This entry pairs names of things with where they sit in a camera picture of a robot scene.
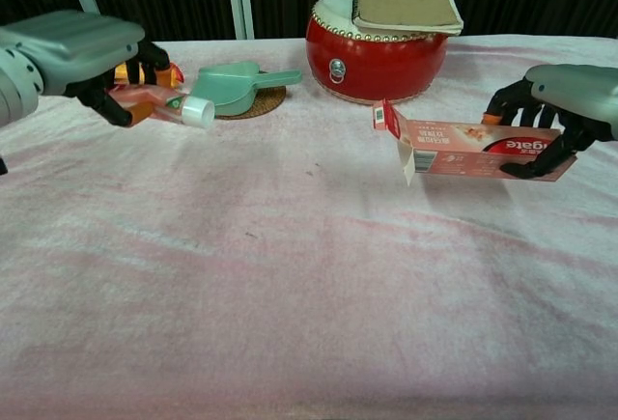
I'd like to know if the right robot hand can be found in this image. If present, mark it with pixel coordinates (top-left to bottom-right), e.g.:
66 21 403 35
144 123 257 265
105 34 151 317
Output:
482 64 618 181

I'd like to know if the red Colgate toothpaste box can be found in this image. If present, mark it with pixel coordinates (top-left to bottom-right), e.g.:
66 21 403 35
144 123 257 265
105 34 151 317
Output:
371 98 578 187

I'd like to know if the green plastic dustpan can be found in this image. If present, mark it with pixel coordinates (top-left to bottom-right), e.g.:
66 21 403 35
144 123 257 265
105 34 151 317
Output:
189 61 303 118

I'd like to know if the yellow rubber chicken toy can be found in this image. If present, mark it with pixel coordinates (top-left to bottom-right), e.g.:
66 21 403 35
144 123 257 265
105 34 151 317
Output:
113 61 186 89

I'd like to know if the pink plush tablecloth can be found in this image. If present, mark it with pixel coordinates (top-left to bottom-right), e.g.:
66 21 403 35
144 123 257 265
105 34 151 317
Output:
0 33 618 420

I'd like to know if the round woven brown coaster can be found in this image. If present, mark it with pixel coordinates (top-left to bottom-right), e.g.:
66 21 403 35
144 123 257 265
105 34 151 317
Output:
214 85 288 121

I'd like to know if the folded beige cloth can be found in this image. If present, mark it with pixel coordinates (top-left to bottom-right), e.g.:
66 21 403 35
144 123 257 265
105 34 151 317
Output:
351 0 465 37

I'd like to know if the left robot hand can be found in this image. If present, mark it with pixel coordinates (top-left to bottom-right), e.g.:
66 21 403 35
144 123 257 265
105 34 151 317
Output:
0 9 175 128

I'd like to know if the pink toothpaste tube white cap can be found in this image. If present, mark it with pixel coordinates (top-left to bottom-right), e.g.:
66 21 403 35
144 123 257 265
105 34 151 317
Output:
106 83 216 130

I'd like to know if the red drum with studs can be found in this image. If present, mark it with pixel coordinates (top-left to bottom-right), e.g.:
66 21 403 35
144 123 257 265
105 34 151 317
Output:
305 0 449 106

